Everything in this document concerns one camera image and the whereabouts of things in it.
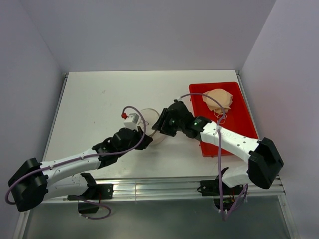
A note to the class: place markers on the red plastic tray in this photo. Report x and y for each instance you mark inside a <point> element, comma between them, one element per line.
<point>238,116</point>

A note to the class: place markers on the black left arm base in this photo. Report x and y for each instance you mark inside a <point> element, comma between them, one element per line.
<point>91,201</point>

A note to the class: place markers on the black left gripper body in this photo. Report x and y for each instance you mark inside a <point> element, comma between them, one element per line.
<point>136,138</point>

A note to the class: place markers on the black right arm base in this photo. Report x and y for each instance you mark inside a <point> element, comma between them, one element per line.
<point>210,188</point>

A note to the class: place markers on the beige bra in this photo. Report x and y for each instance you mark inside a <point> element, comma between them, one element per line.
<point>219,102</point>

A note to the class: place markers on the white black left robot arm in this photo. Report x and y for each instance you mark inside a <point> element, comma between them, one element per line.
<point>36,181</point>

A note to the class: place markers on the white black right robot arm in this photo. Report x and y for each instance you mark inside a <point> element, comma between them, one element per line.
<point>261,157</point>

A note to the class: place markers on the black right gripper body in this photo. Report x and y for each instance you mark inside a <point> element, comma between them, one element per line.
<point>170,126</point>

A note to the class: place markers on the aluminium mounting rail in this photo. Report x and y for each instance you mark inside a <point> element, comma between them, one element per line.
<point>150,189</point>

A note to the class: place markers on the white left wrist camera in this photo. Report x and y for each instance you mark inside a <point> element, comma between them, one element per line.
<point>131,120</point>

